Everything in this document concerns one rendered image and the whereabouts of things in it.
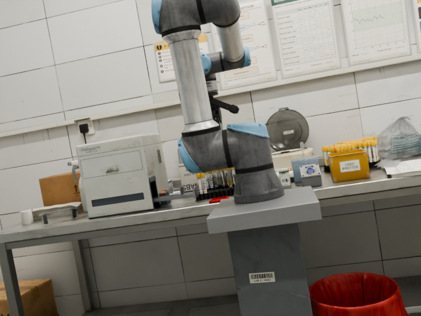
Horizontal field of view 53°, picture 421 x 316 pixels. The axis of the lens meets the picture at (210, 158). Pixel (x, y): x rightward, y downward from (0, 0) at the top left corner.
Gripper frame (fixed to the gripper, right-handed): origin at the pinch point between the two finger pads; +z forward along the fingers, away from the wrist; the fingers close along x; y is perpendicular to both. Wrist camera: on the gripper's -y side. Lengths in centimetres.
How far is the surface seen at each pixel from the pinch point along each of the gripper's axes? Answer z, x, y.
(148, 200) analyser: 17.6, 12.7, 30.8
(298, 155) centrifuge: 11.7, -13.7, -29.5
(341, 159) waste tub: 13.4, 10.2, -43.4
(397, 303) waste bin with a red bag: 68, 14, -55
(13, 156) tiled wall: -9, -53, 128
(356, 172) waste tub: 19, 11, -48
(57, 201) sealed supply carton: 17, -22, 89
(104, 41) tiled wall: -62, -53, 62
